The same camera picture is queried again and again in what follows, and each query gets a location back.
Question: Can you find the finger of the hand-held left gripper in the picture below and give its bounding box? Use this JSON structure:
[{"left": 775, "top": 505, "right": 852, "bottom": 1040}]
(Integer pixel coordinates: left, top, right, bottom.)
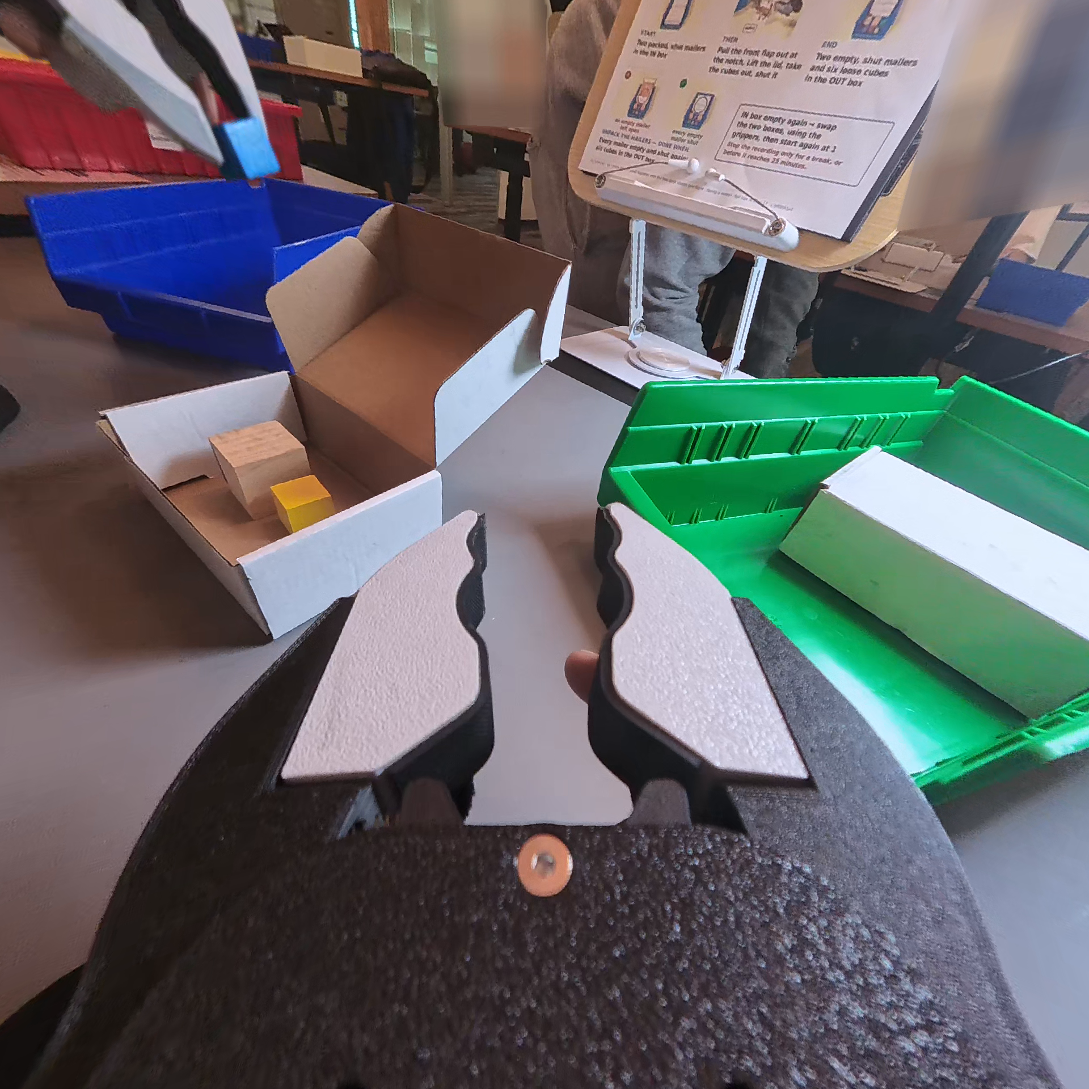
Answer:
[
  {"left": 47, "top": 0, "right": 229, "bottom": 167},
  {"left": 128, "top": 0, "right": 268, "bottom": 122}
]

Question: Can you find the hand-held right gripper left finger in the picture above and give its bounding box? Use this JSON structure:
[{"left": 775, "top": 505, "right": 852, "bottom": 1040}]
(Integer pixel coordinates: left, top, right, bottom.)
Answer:
[{"left": 279, "top": 509, "right": 496, "bottom": 825}]

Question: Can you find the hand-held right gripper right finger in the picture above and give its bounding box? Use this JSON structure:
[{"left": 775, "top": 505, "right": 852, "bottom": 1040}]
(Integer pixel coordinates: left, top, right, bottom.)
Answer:
[{"left": 587, "top": 502, "right": 811, "bottom": 825}]

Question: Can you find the blue cube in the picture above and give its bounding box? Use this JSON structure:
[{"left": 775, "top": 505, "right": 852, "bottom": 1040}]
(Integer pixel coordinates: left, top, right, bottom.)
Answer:
[{"left": 213, "top": 116, "right": 280, "bottom": 180}]

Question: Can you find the white cardboard mailer box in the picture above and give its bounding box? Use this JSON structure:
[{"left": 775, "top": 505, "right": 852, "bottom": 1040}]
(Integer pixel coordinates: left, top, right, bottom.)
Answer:
[{"left": 96, "top": 202, "right": 573, "bottom": 639}]

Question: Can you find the yellow cube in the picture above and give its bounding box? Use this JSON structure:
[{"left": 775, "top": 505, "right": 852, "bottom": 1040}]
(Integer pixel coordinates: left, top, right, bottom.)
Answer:
[{"left": 271, "top": 475, "right": 337, "bottom": 535}]

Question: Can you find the large wooden cube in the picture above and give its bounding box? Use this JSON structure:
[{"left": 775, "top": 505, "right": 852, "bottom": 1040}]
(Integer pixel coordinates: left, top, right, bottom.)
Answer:
[{"left": 208, "top": 420, "right": 310, "bottom": 520}]

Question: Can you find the small white box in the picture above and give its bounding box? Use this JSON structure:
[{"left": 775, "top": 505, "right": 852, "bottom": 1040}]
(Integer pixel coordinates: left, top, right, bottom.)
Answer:
[{"left": 283, "top": 34, "right": 364, "bottom": 79}]

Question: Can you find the closed white cardboard box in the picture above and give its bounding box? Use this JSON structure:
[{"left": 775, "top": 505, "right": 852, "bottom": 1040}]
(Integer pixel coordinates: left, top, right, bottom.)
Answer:
[{"left": 778, "top": 444, "right": 1089, "bottom": 723}]

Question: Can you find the green plastic bin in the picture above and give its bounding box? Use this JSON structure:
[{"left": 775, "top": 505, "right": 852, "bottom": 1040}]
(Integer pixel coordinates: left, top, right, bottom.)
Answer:
[{"left": 598, "top": 374, "right": 1089, "bottom": 805}]

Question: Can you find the red plastic bin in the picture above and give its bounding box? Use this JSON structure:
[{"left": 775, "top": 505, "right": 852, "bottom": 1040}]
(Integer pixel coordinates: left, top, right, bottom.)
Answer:
[{"left": 0, "top": 58, "right": 305, "bottom": 182}]

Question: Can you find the wooden background table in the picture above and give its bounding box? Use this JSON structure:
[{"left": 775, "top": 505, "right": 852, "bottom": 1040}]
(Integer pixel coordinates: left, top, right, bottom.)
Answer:
[{"left": 247, "top": 58, "right": 435, "bottom": 102}]

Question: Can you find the blue plastic bin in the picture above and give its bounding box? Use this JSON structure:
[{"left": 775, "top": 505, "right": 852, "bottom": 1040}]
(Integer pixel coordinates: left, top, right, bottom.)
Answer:
[{"left": 24, "top": 177, "right": 427, "bottom": 374}]

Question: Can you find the white document stand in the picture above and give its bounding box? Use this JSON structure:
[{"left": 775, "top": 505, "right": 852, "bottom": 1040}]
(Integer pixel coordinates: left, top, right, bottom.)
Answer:
[{"left": 559, "top": 0, "right": 937, "bottom": 386}]

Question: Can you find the wooden background desk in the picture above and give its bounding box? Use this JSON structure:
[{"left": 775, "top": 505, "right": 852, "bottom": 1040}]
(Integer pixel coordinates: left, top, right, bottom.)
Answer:
[{"left": 834, "top": 264, "right": 1089, "bottom": 357}]

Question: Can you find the small blue bin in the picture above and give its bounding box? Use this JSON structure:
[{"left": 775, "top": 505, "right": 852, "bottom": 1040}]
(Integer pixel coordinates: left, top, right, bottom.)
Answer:
[{"left": 977, "top": 258, "right": 1089, "bottom": 327}]

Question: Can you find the printed instruction sheet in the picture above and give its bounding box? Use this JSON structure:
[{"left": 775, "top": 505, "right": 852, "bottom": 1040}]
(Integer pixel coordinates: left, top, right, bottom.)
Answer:
[{"left": 579, "top": 0, "right": 963, "bottom": 242}]

